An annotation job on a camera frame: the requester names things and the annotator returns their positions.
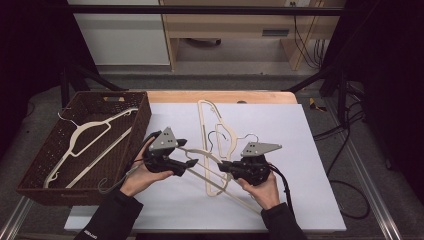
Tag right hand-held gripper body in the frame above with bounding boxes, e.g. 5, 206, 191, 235
231, 142, 283, 187

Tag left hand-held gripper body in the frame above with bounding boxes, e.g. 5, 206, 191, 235
143, 126, 188, 178

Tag beige clothes hanger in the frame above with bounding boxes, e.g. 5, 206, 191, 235
197, 99, 259, 198
43, 107, 139, 190
176, 130, 263, 215

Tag brown wicker basket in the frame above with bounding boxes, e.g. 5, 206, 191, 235
15, 90, 153, 207

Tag person's left hand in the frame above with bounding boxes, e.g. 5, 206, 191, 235
119, 145, 176, 198

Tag person's right hand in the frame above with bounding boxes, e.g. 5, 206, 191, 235
236, 171, 281, 211

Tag white table mat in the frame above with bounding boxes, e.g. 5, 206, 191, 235
63, 102, 348, 233

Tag yellow and black floor object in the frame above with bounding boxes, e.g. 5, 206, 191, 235
309, 97, 328, 113

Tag black metal stand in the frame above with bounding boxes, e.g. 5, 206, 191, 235
286, 63, 349, 126
59, 63, 129, 109

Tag dark object under desk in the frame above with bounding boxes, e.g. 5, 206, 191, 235
184, 37, 222, 47

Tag white cabinet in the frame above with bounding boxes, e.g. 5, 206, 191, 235
67, 0, 171, 66

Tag light wooden desk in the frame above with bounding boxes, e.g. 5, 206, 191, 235
159, 0, 346, 72

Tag dark curtain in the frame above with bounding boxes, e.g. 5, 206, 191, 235
0, 0, 99, 158
321, 0, 424, 204

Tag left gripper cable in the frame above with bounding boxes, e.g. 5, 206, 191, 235
98, 130, 163, 195

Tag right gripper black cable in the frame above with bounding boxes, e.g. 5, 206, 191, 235
266, 129, 372, 220

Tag black floor cables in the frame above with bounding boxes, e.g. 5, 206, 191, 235
313, 99, 368, 143

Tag hanging black cables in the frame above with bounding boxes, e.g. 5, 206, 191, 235
292, 2, 327, 70

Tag aluminium rail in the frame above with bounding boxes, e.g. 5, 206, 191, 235
324, 99, 403, 240
0, 196, 34, 240

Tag black horizontal frame bar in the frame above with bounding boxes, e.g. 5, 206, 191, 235
66, 4, 344, 17

